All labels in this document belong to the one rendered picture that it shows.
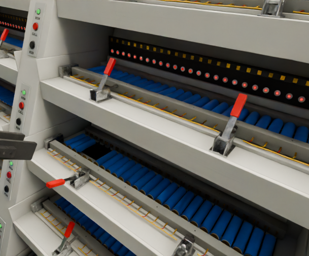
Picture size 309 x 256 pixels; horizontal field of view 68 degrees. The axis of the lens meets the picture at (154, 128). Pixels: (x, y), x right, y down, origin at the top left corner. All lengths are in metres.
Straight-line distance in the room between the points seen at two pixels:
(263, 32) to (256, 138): 0.16
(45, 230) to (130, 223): 0.31
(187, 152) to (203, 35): 0.18
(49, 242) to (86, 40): 0.53
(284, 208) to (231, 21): 0.26
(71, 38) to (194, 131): 0.40
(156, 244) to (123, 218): 0.08
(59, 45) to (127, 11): 0.23
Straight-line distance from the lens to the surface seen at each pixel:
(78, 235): 0.67
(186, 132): 0.39
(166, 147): 0.38
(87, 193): 0.53
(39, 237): 0.71
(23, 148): 0.41
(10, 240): 0.81
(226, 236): 0.46
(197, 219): 0.47
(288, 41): 0.35
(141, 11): 0.44
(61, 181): 0.51
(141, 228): 0.46
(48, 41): 0.62
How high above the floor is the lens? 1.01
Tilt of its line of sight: 11 degrees down
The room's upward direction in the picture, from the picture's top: 17 degrees clockwise
